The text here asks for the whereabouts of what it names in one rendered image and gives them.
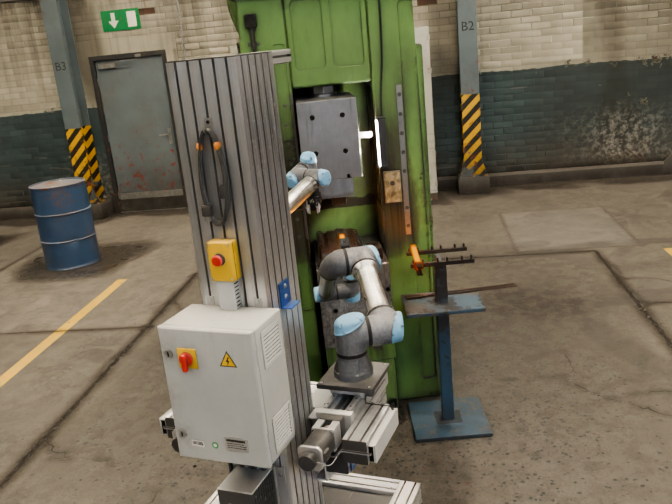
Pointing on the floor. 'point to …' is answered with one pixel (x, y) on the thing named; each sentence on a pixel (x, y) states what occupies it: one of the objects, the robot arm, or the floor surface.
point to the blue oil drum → (65, 223)
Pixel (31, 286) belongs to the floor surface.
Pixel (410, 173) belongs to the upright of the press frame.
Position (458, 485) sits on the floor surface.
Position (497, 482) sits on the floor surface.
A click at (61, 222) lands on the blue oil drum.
